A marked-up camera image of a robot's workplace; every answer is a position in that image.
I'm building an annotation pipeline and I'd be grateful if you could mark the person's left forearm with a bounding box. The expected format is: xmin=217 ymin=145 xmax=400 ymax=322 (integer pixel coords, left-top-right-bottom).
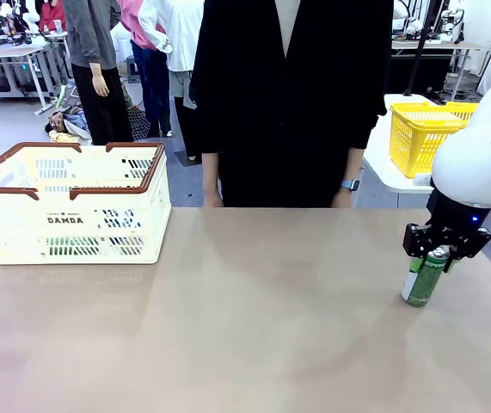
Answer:
xmin=342 ymin=148 xmax=365 ymax=184

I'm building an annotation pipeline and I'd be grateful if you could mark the dark grey storage box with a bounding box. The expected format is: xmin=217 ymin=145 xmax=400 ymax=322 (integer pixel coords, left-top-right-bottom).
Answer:
xmin=125 ymin=54 xmax=142 ymax=83

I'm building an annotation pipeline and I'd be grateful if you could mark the green drink can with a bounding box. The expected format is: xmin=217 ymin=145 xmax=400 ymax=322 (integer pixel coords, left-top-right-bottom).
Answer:
xmin=401 ymin=247 xmax=451 ymax=308
xmin=45 ymin=236 xmax=105 ymax=258

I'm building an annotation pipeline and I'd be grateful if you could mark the person's black clad torso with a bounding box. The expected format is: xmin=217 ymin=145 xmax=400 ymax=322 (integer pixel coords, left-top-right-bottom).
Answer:
xmin=187 ymin=0 xmax=395 ymax=210

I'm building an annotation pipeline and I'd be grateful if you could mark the yellow plastic basket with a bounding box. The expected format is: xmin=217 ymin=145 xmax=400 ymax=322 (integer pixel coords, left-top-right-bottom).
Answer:
xmin=389 ymin=102 xmax=481 ymax=180

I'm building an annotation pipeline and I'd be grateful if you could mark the white side table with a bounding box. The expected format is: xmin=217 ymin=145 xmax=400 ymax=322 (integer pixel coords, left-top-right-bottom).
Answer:
xmin=361 ymin=93 xmax=439 ymax=194

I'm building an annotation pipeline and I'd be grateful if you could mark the wooden top background desk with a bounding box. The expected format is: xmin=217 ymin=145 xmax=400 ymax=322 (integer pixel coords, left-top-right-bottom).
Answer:
xmin=390 ymin=40 xmax=487 ymax=101

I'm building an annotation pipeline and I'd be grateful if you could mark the white basket brown rim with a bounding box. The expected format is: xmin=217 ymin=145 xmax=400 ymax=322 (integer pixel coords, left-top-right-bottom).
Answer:
xmin=0 ymin=141 xmax=173 ymax=266

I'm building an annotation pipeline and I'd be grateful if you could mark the person's left hand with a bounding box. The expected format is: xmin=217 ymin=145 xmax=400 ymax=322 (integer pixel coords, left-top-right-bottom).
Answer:
xmin=330 ymin=188 xmax=353 ymax=210

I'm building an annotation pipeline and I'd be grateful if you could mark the white shirt mannequin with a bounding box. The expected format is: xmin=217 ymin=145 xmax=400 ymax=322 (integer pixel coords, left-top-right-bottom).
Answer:
xmin=137 ymin=0 xmax=206 ymax=163

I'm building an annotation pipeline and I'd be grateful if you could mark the pile of clothes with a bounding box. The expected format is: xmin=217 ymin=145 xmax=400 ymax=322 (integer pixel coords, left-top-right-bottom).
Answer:
xmin=46 ymin=83 xmax=152 ymax=146

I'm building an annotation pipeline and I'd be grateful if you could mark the person's right forearm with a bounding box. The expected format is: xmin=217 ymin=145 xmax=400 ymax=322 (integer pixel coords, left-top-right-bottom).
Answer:
xmin=201 ymin=151 xmax=221 ymax=193

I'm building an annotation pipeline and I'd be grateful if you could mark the pink shirt mannequin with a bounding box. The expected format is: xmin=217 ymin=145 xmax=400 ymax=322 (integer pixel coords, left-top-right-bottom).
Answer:
xmin=117 ymin=0 xmax=173 ymax=139

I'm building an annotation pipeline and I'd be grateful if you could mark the grey shirt mannequin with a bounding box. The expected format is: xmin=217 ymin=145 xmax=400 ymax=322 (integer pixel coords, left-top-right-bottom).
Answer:
xmin=62 ymin=0 xmax=135 ymax=146

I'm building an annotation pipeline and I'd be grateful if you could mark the person's right hand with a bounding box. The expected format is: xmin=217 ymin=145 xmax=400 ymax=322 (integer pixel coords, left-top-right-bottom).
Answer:
xmin=203 ymin=188 xmax=224 ymax=209

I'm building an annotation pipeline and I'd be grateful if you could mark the grey background desk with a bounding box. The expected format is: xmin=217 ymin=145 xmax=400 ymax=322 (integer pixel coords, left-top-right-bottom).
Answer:
xmin=0 ymin=45 xmax=57 ymax=115

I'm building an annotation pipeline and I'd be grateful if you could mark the black pole stand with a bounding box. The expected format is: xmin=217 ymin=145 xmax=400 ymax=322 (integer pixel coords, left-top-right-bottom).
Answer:
xmin=402 ymin=0 xmax=438 ymax=97

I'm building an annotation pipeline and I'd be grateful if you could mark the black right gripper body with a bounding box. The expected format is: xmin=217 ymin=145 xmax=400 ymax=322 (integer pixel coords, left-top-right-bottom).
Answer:
xmin=425 ymin=188 xmax=488 ymax=250

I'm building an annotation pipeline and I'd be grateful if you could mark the cluttered background robot rig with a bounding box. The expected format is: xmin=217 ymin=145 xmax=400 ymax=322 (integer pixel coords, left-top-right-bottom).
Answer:
xmin=0 ymin=0 xmax=42 ymax=46

